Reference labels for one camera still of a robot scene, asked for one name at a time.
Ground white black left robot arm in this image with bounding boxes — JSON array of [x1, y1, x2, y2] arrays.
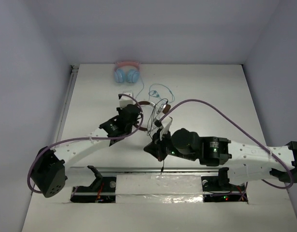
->
[[28, 104, 143, 198]]

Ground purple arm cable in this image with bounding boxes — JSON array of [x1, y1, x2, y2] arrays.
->
[[158, 99, 294, 189], [27, 94, 144, 194]]

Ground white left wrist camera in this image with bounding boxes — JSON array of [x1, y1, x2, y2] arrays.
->
[[119, 90, 134, 109]]

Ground thin black headphone cable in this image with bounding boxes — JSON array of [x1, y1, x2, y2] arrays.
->
[[146, 97, 171, 175]]

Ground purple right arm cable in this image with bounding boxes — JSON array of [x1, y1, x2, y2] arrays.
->
[[158, 99, 294, 189]]

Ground blue pink headphones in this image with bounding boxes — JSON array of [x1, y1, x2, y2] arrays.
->
[[113, 61, 140, 84]]

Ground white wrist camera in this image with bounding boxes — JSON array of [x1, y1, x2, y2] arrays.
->
[[154, 116, 173, 140], [119, 90, 134, 109]]

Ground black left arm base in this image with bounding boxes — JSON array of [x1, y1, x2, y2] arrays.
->
[[70, 165, 117, 203]]

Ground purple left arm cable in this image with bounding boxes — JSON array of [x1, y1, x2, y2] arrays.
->
[[27, 94, 144, 194]]

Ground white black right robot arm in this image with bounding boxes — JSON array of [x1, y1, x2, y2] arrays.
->
[[144, 128, 297, 190]]

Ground thin blue headphone cable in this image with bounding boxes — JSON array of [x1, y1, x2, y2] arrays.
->
[[138, 79, 176, 104]]

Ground brown silver headphones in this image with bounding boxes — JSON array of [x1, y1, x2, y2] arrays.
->
[[136, 100, 174, 132]]

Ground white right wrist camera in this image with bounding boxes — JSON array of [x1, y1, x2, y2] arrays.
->
[[154, 116, 173, 140]]

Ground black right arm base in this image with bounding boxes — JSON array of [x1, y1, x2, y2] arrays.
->
[[201, 167, 248, 203]]

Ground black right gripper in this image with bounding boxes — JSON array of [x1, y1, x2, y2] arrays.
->
[[144, 127, 196, 161]]

